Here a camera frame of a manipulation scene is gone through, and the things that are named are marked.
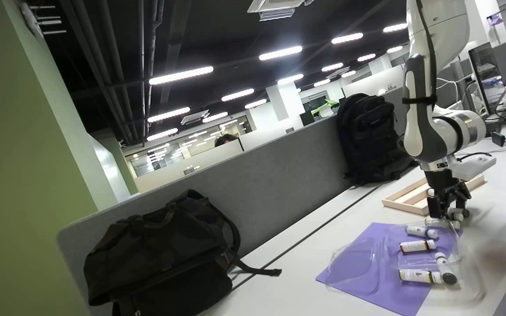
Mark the purple cloth mat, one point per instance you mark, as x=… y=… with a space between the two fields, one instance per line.
x=376 y=275

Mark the long ceiling light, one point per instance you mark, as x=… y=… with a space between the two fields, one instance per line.
x=162 y=134
x=237 y=96
x=290 y=80
x=181 y=75
x=346 y=38
x=395 y=27
x=279 y=54
x=169 y=115

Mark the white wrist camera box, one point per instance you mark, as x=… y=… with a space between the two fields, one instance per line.
x=478 y=166

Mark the ceiling air conditioner vent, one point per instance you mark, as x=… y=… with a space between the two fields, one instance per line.
x=276 y=8

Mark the white bottle with yellow base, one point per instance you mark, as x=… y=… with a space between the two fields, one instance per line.
x=416 y=247

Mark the light wooden tray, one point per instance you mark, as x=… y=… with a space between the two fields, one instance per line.
x=408 y=199

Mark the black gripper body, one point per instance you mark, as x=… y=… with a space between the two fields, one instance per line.
x=446 y=185

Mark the grey desk divider panel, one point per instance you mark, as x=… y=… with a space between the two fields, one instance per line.
x=276 y=176

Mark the white bottle with yellow-green band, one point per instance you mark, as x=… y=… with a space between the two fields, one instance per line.
x=418 y=276

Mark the large black duffel backpack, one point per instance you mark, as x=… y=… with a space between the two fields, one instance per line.
x=158 y=257

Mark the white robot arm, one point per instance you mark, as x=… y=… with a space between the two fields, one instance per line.
x=434 y=125

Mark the upright black backpack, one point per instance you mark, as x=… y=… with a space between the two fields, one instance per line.
x=372 y=138

